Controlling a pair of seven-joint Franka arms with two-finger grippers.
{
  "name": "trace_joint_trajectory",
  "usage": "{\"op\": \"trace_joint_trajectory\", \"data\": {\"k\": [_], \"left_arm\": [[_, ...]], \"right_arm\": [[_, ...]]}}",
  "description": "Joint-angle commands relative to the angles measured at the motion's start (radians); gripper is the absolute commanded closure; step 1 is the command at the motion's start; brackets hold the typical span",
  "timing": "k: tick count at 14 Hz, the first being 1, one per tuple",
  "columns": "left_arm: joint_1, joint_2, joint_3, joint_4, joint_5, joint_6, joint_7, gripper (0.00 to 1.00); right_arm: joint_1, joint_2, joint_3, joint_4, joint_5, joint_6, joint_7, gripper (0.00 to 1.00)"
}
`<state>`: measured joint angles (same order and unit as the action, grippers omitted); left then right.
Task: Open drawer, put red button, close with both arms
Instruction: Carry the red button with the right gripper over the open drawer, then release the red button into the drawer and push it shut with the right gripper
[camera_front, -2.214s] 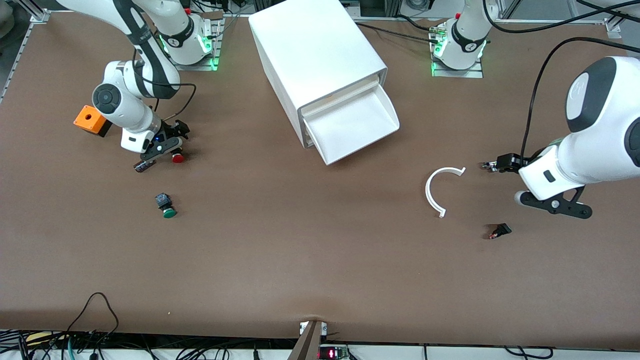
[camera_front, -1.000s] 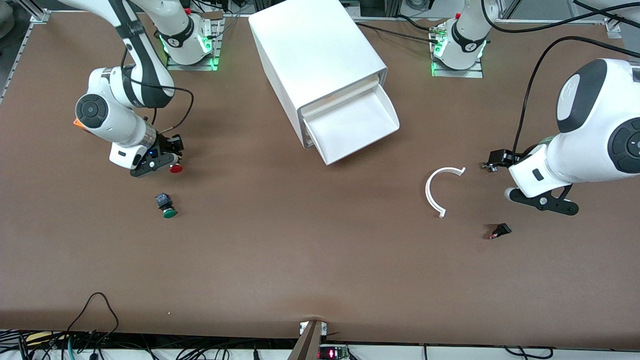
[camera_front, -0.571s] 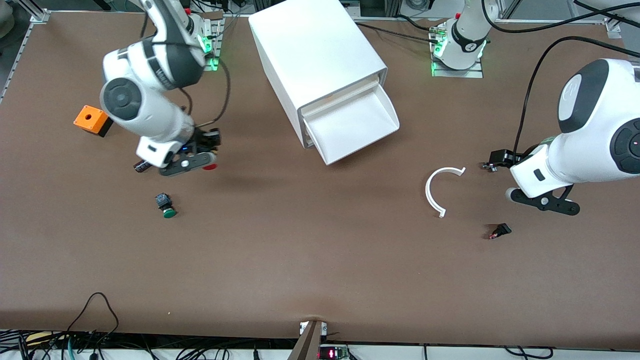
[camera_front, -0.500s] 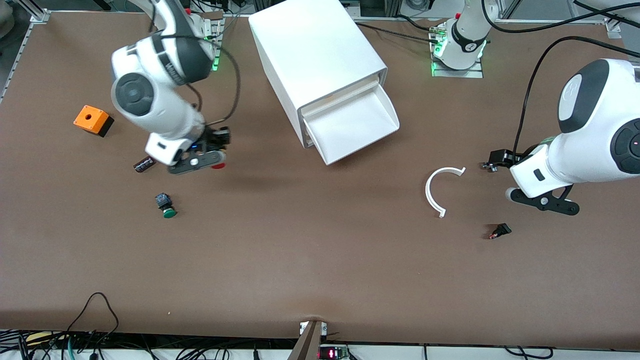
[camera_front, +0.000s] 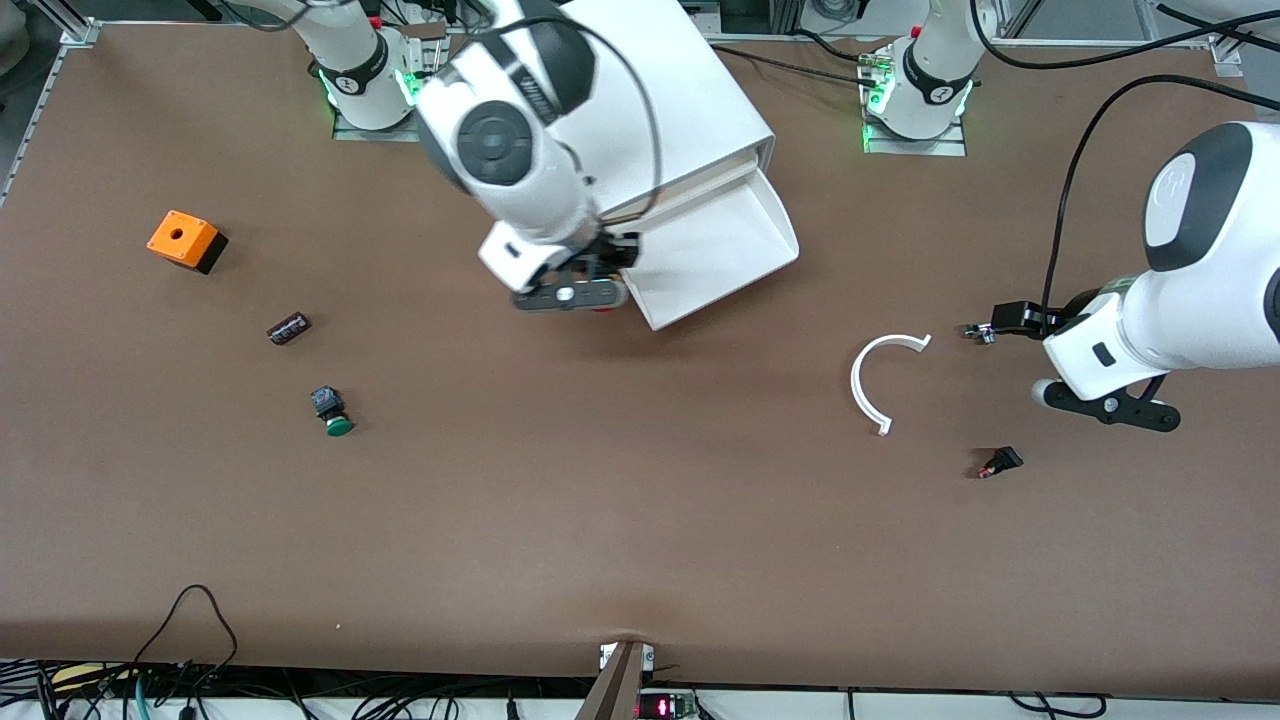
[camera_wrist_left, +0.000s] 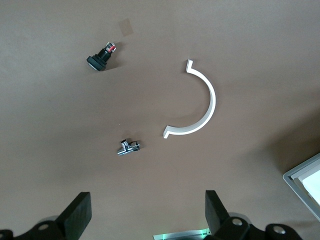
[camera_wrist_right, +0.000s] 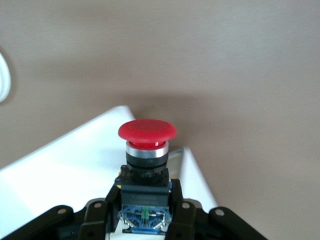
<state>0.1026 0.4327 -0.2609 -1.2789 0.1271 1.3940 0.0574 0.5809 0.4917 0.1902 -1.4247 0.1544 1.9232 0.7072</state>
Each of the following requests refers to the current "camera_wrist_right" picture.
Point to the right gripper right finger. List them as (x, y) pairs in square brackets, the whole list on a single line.
[(183, 222)]

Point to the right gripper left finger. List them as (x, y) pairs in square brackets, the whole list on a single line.
[(95, 220)]

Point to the white plastic drawer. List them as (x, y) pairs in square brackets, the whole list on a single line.
[(62, 170)]

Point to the red mushroom push button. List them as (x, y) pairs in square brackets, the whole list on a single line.
[(147, 132)]

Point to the white curved plastic part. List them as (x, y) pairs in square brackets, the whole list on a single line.
[(3, 75)]

